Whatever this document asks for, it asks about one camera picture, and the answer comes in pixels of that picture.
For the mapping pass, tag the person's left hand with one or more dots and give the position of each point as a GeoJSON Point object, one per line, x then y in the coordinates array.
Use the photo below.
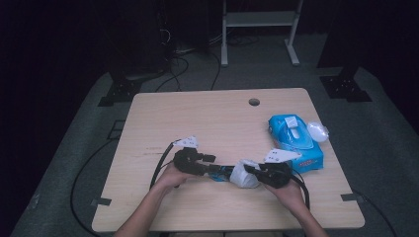
{"type": "Point", "coordinates": [171, 177]}

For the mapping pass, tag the dark equipment cabinet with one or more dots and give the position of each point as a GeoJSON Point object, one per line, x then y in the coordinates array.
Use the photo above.
{"type": "Point", "coordinates": [138, 39]}

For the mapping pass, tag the white wet wipe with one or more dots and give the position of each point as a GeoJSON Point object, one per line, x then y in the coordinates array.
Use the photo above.
{"type": "Point", "coordinates": [242, 179]}

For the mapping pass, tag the black tape floor outline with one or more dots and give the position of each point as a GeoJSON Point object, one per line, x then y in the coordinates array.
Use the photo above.
{"type": "Point", "coordinates": [111, 130]}

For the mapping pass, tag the blue wet wipes pack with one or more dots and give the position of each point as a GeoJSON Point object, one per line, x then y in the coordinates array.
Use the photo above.
{"type": "Point", "coordinates": [304, 151]}

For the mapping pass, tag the grey tape strip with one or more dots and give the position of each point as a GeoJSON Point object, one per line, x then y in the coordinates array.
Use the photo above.
{"type": "Point", "coordinates": [351, 197]}
{"type": "Point", "coordinates": [100, 201]}

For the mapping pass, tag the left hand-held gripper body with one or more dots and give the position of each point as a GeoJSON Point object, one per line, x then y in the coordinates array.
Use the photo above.
{"type": "Point", "coordinates": [186, 161]}

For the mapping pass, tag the black stand base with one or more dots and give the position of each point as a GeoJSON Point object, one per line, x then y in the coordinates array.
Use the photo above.
{"type": "Point", "coordinates": [120, 94]}
{"type": "Point", "coordinates": [344, 89]}

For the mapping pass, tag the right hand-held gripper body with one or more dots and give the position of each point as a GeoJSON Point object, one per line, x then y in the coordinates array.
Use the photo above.
{"type": "Point", "coordinates": [276, 174]}

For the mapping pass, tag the white metal stand frame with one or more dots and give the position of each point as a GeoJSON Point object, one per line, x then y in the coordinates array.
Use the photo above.
{"type": "Point", "coordinates": [260, 18]}

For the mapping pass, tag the blue toy car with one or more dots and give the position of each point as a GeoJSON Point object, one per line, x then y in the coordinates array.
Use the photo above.
{"type": "Point", "coordinates": [220, 178]}

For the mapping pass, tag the person's right hand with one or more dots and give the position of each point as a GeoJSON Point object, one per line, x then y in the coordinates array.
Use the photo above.
{"type": "Point", "coordinates": [291, 196]}

